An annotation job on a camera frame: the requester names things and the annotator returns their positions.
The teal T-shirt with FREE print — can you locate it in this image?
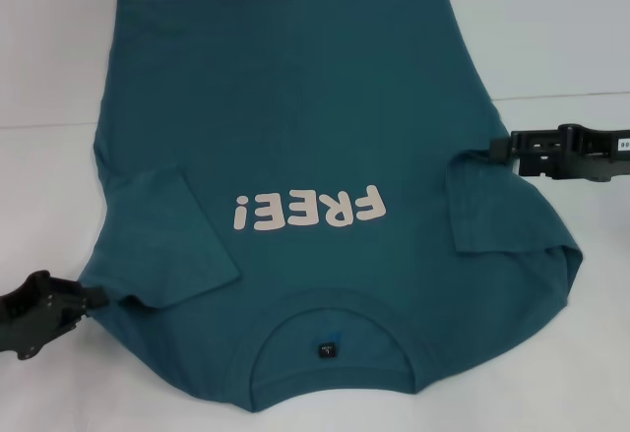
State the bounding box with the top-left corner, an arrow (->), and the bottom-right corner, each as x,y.
78,0 -> 585,416

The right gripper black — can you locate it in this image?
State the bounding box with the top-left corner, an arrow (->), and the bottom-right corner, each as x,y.
488,122 -> 630,184

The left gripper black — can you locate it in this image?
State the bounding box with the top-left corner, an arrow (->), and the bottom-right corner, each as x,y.
0,269 -> 107,362

